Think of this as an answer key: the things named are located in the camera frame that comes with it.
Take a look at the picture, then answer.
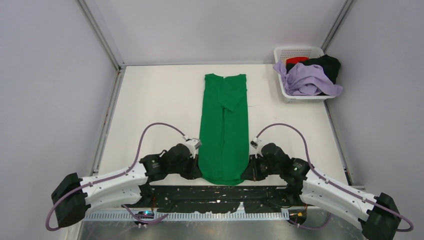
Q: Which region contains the green t shirt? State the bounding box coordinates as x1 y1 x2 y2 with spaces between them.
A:
198 73 250 186

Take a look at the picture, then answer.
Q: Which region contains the slotted cable duct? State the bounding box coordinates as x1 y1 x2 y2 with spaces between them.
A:
83 209 289 222

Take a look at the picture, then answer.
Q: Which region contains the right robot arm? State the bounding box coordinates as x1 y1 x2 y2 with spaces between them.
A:
241 143 401 240

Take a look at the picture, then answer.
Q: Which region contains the lavender t shirt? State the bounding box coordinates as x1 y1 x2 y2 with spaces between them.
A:
273 61 343 97

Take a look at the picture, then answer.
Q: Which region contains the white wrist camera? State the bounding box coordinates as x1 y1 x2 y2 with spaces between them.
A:
182 135 202 158
249 136 262 150

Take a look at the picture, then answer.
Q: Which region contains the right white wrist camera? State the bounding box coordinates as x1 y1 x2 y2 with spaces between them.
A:
249 136 262 150

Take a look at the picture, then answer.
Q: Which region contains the right corner frame post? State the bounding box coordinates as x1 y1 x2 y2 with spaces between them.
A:
320 0 356 53

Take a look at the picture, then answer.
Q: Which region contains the red t shirt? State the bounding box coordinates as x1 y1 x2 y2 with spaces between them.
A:
285 56 309 65

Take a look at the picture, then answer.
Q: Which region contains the corner frame post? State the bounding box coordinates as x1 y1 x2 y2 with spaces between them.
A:
75 0 126 71
320 0 356 53

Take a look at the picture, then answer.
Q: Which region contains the left corner frame post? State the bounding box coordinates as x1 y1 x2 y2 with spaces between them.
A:
75 0 126 71

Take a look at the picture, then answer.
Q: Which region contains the black t shirt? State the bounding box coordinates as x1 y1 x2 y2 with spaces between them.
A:
285 54 341 84

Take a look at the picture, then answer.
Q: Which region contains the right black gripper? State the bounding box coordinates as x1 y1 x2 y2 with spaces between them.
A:
242 154 281 182

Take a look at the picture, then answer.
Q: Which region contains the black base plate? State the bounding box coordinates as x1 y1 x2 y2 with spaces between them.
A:
120 185 319 215

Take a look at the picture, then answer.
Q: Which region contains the white laundry basket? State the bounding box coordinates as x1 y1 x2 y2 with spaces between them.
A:
274 46 336 103

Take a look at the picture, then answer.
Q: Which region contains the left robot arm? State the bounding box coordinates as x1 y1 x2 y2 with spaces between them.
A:
51 139 202 228

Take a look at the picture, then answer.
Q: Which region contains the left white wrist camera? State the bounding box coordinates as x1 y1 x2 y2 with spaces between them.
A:
182 135 202 158

